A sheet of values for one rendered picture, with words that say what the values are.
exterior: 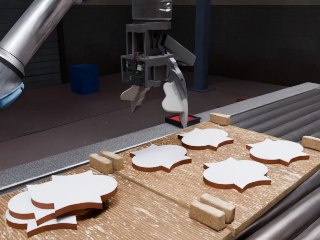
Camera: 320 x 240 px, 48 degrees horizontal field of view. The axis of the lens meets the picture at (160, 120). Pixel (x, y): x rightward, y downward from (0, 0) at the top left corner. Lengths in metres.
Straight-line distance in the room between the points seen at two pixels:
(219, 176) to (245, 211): 0.11
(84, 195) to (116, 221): 0.06
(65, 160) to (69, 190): 0.26
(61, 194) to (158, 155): 0.26
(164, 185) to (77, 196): 0.18
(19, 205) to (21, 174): 0.22
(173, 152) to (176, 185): 0.13
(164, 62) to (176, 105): 0.09
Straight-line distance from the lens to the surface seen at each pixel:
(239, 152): 0.84
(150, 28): 0.67
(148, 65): 0.65
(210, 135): 0.90
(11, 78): 1.01
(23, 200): 0.63
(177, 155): 0.78
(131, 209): 0.61
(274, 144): 0.88
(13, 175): 0.82
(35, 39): 1.04
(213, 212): 0.56
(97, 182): 0.62
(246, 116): 1.19
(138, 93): 0.77
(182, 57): 0.75
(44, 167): 0.84
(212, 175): 0.70
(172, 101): 0.68
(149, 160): 0.75
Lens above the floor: 1.26
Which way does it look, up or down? 18 degrees down
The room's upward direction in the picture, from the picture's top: straight up
